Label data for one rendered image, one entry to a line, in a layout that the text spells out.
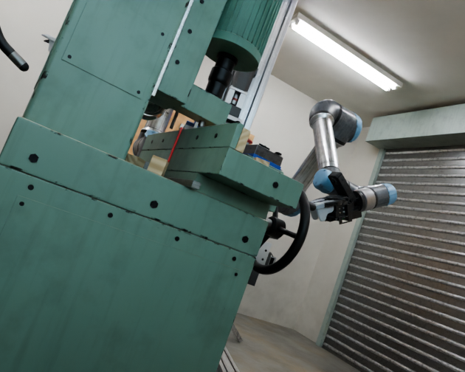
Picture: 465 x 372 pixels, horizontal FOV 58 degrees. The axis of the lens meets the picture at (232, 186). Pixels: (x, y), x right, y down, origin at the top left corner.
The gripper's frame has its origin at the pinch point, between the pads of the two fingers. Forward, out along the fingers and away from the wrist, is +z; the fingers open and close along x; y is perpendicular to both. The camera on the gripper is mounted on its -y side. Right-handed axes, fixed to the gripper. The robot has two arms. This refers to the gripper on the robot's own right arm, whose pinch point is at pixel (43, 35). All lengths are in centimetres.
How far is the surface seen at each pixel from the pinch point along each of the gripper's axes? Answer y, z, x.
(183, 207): 34, -48, -109
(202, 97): 7, -48, -87
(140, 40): 4, -28, -96
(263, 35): -15, -57, -87
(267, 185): 22, -61, -114
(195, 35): -5, -39, -89
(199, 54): -1, -42, -89
